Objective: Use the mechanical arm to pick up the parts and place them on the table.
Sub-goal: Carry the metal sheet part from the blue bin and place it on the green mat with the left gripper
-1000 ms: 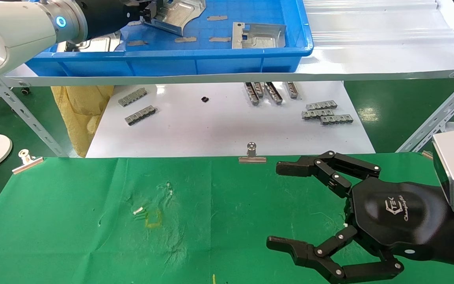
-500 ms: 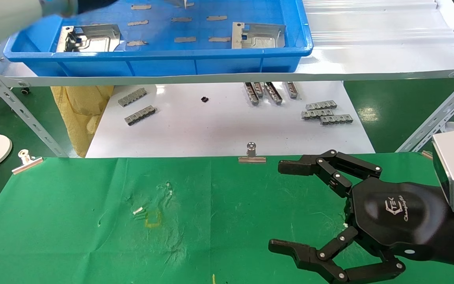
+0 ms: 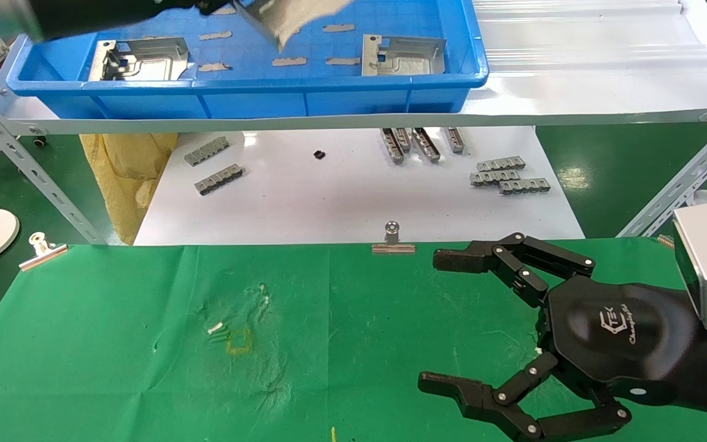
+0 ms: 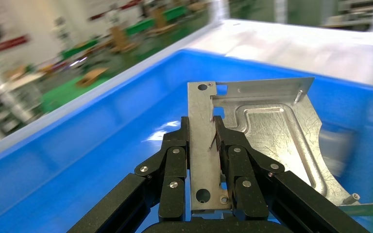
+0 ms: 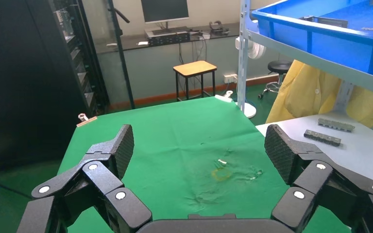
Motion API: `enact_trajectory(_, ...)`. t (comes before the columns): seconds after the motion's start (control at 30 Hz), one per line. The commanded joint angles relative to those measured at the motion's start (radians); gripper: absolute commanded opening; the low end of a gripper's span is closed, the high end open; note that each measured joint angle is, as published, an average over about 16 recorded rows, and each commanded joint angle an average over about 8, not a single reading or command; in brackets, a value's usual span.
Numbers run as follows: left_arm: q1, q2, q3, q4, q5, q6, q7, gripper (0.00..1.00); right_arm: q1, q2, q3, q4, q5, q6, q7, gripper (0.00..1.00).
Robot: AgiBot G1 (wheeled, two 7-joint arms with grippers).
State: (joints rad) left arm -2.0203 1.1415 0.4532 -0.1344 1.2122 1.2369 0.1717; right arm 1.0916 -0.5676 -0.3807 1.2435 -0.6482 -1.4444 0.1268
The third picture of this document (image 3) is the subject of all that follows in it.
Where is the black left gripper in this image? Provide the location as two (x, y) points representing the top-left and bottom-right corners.
(25, 0), (238, 42)

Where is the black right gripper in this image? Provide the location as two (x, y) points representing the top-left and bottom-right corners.
(418, 232), (699, 441)

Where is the stamped sheet metal part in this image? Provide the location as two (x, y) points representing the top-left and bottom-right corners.
(88, 37), (190, 83)
(361, 34), (446, 78)
(234, 0), (354, 52)

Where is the blue plastic tray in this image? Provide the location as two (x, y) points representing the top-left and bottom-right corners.
(7, 0), (489, 120)

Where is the green table cloth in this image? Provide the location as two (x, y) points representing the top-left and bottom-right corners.
(0, 238), (707, 442)

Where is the yellow fabric bag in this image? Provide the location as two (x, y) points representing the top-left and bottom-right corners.
(79, 133), (178, 246)

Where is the white metal shelf rack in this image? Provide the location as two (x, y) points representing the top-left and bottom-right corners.
(0, 0), (707, 246)

